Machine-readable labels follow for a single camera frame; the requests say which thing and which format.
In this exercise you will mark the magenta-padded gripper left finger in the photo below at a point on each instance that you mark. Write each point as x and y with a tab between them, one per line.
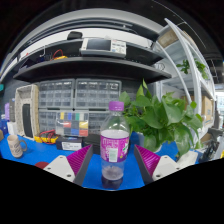
61	166

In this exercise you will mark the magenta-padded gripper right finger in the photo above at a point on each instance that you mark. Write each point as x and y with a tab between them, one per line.
163	166

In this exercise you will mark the clear bottle with purple label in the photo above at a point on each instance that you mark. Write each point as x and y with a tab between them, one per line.
114	146

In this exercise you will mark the flat round red coaster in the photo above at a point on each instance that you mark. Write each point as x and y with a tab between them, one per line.
41	165

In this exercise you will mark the black box with white label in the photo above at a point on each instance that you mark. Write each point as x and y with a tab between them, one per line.
69	144

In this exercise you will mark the white plastic block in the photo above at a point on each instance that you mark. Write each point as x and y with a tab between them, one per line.
187	158

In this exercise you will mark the yellow multimeter with red leads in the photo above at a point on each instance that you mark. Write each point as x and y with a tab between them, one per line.
46	137

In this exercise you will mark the flat black case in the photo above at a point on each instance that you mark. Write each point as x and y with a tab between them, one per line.
91	143

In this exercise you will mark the clear organizer with coloured compartments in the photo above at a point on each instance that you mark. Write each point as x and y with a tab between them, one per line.
71	125

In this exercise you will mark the green potted plant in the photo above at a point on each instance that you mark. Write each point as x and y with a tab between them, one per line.
160	120

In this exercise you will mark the beige patterned mug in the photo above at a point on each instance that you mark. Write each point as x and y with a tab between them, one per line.
14	146

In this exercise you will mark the black rectangular box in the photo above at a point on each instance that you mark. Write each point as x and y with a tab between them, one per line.
27	120

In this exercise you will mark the small white carton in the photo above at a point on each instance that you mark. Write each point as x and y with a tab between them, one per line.
11	128

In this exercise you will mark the dark grey carton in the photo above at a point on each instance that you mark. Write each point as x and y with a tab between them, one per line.
12	110

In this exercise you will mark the purple plastic bag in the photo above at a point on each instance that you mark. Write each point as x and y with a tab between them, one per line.
7	111

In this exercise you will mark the beige dotted storage tray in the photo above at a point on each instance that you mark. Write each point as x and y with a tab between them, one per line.
19	100

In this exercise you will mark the white metal shelf unit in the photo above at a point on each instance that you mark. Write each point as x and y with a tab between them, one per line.
195	76

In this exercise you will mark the black workbench shelf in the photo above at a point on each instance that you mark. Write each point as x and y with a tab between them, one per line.
93	70

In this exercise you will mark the white oscilloscope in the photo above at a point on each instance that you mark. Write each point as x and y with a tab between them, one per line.
103	46

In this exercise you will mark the black pouch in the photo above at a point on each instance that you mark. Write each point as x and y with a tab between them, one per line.
74	35

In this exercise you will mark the long white lamp bar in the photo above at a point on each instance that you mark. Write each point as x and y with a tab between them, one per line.
100	32

